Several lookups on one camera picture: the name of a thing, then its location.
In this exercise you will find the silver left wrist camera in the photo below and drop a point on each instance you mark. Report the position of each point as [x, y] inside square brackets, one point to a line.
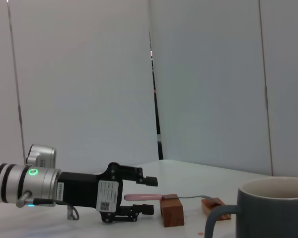
[43, 156]

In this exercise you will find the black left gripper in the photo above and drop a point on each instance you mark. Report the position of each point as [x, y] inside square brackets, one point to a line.
[82, 188]

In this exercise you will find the flat stained wooden block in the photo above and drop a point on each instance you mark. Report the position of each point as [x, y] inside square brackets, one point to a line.
[208, 205]

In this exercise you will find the notched brown wooden block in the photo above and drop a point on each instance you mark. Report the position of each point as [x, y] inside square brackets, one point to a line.
[172, 212]

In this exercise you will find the grey ceramic mug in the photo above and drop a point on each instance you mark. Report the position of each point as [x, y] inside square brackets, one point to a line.
[268, 215]

